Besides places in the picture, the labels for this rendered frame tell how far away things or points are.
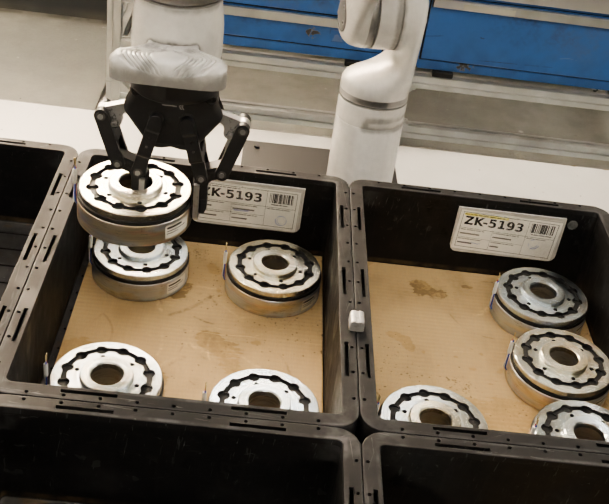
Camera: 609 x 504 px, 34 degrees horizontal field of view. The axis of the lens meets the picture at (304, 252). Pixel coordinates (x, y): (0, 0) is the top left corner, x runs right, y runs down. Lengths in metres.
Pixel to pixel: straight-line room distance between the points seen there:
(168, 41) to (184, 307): 0.35
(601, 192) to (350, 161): 0.54
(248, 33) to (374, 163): 1.65
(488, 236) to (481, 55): 1.87
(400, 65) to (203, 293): 0.41
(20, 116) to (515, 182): 0.81
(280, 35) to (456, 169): 1.36
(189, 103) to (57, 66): 2.71
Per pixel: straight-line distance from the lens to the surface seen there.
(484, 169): 1.71
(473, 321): 1.12
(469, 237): 1.17
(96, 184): 0.92
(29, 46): 3.68
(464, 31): 2.98
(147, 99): 0.87
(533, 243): 1.19
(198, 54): 0.80
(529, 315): 1.10
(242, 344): 1.03
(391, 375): 1.02
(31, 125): 1.68
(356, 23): 1.25
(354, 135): 1.33
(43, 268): 0.95
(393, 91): 1.30
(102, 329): 1.04
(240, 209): 1.14
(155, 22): 0.81
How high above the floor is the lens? 1.49
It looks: 34 degrees down
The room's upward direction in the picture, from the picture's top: 9 degrees clockwise
